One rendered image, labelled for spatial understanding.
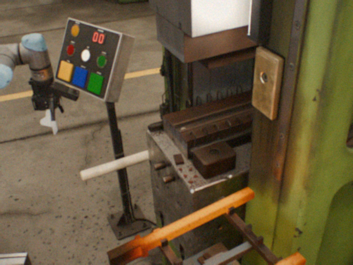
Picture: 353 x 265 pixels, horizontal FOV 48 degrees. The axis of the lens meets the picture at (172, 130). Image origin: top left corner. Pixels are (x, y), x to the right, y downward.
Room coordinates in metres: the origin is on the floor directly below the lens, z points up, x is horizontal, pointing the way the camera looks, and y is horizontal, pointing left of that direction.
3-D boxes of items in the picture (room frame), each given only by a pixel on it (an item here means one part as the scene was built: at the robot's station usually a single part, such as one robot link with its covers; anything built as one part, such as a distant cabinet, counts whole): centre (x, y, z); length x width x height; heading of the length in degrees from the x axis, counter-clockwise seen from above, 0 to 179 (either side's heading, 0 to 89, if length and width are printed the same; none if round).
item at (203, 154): (1.01, -0.13, 0.95); 0.12 x 0.08 x 0.06; 113
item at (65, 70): (1.60, 0.45, 1.01); 0.07 x 0.05 x 0.07; 48
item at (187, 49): (1.23, -0.20, 1.32); 0.42 x 0.20 x 0.10; 113
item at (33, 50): (1.29, 0.45, 1.23); 0.09 x 0.08 x 0.11; 98
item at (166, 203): (1.18, -0.23, 0.69); 0.56 x 0.38 x 0.45; 113
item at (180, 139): (1.23, -0.20, 0.96); 0.42 x 0.20 x 0.09; 113
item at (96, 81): (1.47, 0.30, 1.01); 0.07 x 0.05 x 0.07; 48
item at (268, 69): (0.91, -0.25, 1.27); 0.09 x 0.02 x 0.17; 23
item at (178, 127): (1.21, -0.21, 0.99); 0.42 x 0.05 x 0.01; 113
